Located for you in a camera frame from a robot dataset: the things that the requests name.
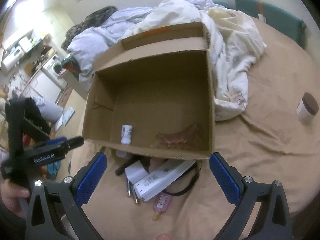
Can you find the person's left hand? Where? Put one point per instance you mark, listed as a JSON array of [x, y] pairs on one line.
[[11, 194]]

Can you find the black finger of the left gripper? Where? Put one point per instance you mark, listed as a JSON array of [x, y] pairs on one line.
[[53, 154]]

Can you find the teal headboard cushion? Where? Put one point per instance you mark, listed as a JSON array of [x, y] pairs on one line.
[[278, 18]]

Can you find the small gold-tipped pen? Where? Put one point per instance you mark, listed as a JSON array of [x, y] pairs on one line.
[[131, 193]]

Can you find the white washing machine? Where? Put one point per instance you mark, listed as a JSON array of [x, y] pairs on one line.
[[52, 69]]

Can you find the black corded tool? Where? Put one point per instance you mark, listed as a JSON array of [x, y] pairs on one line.
[[178, 187]]

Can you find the white remote control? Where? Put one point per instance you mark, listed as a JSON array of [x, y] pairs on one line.
[[159, 179]]

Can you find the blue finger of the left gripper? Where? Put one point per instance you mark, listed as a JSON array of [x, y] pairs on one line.
[[56, 142]]

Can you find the tan bed sheet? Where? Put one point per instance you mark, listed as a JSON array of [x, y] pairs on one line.
[[267, 142]]

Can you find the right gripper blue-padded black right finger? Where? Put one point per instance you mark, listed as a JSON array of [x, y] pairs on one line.
[[273, 218]]

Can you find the white jar brown lid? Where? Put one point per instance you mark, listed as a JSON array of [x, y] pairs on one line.
[[308, 108]]

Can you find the pink translucent comb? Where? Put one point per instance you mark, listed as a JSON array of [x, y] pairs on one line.
[[188, 139]]

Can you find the white rumpled duvet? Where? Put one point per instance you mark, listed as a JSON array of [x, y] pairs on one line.
[[230, 40]]

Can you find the camouflage blanket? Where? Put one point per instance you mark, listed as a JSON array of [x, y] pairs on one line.
[[94, 19]]

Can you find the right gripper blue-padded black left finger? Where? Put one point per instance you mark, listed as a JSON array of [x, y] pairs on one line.
[[55, 209]]

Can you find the small white tube bottle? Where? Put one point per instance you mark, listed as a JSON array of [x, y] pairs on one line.
[[126, 134]]

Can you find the brown cardboard box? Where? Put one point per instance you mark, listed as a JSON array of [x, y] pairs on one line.
[[154, 94]]

